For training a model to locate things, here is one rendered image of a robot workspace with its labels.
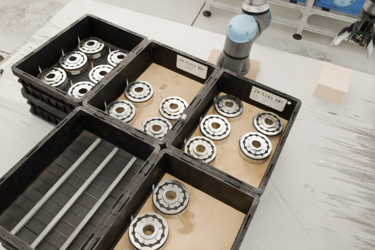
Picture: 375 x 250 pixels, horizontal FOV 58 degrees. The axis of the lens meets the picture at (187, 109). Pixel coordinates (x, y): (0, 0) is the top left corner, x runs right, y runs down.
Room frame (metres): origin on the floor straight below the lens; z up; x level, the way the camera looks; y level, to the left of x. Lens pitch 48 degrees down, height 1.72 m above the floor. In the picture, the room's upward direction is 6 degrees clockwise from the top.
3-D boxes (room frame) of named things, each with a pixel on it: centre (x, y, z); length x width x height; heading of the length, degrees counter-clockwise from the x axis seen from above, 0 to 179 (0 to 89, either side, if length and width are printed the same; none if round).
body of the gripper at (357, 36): (1.09, -0.61, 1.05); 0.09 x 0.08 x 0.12; 159
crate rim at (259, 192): (0.67, -0.16, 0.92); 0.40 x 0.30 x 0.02; 156
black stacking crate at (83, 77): (0.91, 0.39, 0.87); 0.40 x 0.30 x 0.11; 156
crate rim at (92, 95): (0.79, 0.11, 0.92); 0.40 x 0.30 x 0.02; 156
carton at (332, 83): (1.12, -0.62, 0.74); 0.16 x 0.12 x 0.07; 160
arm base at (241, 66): (1.17, -0.18, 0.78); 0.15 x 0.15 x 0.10
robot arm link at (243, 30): (1.17, -0.19, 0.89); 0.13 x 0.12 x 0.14; 152
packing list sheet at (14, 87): (1.02, 0.71, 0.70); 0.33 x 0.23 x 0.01; 166
